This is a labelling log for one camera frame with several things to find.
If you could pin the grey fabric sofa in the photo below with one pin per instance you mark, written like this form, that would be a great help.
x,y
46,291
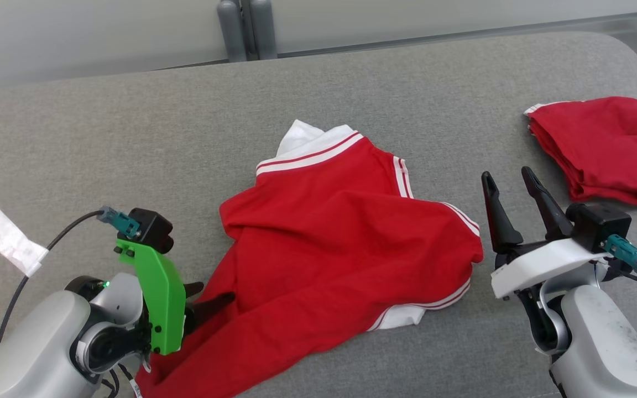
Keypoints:
x,y
103,138

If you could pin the red shirt with white trim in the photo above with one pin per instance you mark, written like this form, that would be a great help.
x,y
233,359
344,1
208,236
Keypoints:
x,y
600,143

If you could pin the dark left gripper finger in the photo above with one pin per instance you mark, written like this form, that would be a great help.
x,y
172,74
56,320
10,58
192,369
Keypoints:
x,y
193,289
208,309

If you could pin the grey cylindrical post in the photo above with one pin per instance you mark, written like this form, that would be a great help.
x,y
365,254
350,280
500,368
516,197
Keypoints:
x,y
264,30
231,33

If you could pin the red shirt with white sleeves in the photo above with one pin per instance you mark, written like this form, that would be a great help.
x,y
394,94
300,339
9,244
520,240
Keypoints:
x,y
324,237

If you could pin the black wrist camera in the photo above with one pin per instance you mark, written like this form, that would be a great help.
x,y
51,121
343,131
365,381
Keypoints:
x,y
598,224
152,228

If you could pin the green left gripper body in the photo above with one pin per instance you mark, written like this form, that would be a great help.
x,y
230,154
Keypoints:
x,y
163,304

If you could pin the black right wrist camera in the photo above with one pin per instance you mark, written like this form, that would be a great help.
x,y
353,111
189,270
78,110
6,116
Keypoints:
x,y
598,224

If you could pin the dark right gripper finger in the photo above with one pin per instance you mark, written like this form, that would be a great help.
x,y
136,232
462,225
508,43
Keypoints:
x,y
501,221
551,215

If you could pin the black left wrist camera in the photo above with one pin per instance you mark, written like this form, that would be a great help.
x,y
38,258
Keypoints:
x,y
152,228

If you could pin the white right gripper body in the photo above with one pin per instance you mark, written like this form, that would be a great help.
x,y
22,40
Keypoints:
x,y
545,262

